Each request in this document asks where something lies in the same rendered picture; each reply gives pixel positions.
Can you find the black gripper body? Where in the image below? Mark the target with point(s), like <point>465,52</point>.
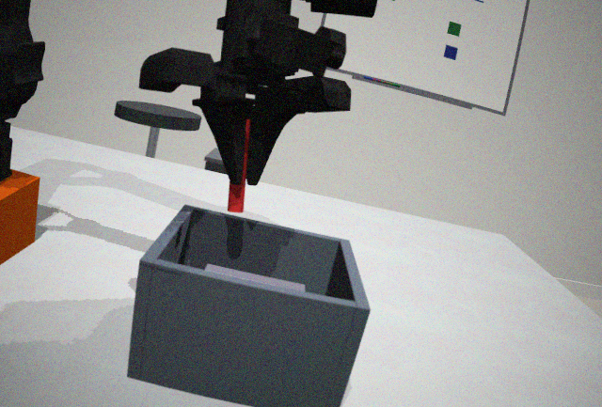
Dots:
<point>167,70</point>

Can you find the red peg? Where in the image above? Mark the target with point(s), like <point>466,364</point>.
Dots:
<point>237,192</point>

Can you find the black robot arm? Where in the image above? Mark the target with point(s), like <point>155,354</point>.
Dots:
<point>285,45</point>

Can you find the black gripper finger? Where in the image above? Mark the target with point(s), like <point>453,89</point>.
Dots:
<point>227,116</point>
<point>267,122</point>

